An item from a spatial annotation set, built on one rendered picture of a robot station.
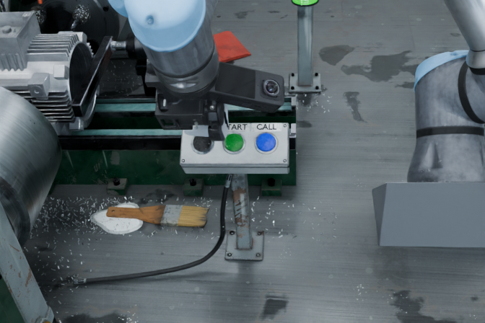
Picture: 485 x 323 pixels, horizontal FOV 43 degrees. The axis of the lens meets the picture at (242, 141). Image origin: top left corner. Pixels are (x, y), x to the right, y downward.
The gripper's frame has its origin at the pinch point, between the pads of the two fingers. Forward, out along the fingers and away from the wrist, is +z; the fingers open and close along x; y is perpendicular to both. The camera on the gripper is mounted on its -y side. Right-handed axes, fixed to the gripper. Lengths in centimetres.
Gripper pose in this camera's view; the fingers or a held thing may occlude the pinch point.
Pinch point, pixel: (225, 129)
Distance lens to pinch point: 89.7
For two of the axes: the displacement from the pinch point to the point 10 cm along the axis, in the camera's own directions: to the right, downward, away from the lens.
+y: -10.0, 0.0, 0.9
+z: 0.9, 3.5, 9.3
